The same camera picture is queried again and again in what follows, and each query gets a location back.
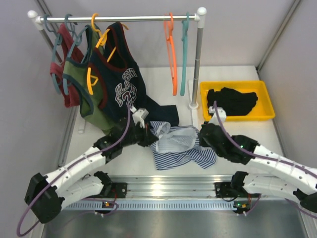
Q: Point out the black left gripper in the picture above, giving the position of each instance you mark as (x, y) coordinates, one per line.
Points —
(147, 136)

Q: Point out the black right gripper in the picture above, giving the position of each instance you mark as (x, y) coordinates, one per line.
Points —
(202, 141)

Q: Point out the blue white striped tank top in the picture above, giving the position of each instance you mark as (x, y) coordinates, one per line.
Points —
(179, 145)

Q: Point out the orange plastic hanger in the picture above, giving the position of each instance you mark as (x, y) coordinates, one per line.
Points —
(168, 30)

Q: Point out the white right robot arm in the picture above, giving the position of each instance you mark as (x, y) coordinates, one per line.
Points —
(287, 179)

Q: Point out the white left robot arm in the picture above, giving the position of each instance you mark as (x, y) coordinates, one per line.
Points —
(47, 195)

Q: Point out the navy basketball tank top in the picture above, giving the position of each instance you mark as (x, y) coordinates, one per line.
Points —
(122, 82)

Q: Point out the yellow plastic hanger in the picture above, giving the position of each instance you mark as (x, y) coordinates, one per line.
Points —
(93, 80)

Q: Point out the green tank top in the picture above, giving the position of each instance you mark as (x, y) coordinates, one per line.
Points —
(76, 74)

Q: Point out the teal plastic hanger right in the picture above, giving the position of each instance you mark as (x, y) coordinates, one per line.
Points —
(185, 27)

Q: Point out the maroon tank top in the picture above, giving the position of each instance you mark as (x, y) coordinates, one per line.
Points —
(72, 99)

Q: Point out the teal hanger under green top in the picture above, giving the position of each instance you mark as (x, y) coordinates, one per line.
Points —
(77, 42)

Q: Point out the teal hanger under maroon top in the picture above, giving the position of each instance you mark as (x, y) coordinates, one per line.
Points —
(57, 43)

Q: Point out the black folded garment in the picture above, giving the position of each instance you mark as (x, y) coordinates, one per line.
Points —
(232, 101)

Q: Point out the yellow plastic tray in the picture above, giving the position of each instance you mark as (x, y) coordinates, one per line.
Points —
(263, 109)

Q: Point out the silver white clothes rack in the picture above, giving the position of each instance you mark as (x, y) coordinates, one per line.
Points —
(199, 17)

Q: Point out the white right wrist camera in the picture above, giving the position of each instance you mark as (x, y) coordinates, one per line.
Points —
(218, 116)

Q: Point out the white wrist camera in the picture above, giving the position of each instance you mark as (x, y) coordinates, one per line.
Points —
(218, 116)
(139, 116)

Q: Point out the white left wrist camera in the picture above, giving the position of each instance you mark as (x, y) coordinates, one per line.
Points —
(139, 116)

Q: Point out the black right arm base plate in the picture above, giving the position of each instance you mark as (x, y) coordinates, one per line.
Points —
(225, 190)

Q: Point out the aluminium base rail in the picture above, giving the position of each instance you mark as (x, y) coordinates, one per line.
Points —
(168, 194)

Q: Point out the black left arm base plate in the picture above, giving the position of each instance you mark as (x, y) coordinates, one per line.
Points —
(114, 190)

